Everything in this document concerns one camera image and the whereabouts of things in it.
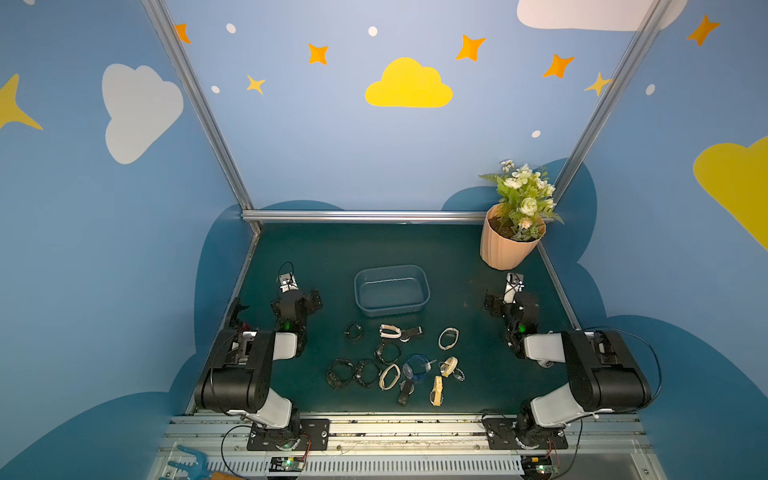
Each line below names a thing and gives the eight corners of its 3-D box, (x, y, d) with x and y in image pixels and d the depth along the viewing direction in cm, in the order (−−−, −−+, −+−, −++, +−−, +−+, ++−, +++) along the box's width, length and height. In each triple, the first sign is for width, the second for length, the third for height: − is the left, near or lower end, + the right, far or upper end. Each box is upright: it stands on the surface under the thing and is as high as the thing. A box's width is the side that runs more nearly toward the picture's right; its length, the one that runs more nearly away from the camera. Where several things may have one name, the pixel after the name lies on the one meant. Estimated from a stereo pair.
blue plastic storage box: (353, 317, 99) (352, 308, 93) (357, 275, 109) (356, 264, 104) (429, 318, 99) (432, 308, 94) (425, 276, 110) (427, 265, 105)
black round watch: (375, 356, 90) (374, 350, 86) (387, 341, 93) (387, 336, 89) (389, 369, 87) (390, 364, 84) (402, 353, 90) (403, 348, 87)
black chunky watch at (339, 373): (323, 382, 84) (321, 378, 81) (338, 359, 88) (337, 354, 85) (341, 393, 82) (340, 390, 79) (356, 369, 86) (355, 365, 84)
